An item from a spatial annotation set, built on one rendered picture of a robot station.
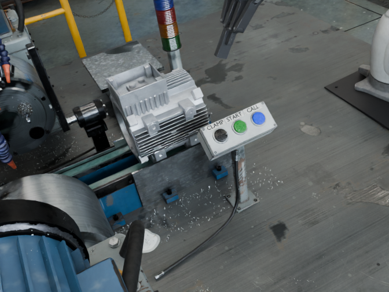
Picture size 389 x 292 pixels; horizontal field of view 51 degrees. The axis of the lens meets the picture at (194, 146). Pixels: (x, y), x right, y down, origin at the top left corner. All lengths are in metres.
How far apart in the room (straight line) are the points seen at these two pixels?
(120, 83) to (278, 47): 0.89
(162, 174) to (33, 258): 0.72
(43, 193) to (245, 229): 0.52
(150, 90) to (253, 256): 0.46
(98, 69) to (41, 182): 0.86
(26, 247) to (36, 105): 0.82
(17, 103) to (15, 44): 0.24
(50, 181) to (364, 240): 0.72
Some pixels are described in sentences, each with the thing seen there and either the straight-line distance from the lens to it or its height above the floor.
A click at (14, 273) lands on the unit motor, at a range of 0.42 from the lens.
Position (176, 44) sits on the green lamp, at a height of 1.05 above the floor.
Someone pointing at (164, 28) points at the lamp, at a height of 1.11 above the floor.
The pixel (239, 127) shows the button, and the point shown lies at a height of 1.07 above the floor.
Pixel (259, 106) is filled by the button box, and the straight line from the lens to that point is 0.97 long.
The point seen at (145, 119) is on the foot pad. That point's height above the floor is 1.07.
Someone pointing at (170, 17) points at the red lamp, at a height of 1.14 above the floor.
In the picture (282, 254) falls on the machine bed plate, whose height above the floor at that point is 0.80.
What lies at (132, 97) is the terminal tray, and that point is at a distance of 0.98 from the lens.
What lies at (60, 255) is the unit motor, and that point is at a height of 1.32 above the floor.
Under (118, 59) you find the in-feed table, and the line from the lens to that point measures 1.62.
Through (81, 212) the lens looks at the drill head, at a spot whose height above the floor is 1.13.
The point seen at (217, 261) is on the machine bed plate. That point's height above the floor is 0.80.
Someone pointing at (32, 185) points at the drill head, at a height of 1.16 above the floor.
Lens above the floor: 1.65
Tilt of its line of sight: 40 degrees down
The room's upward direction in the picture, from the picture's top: 10 degrees counter-clockwise
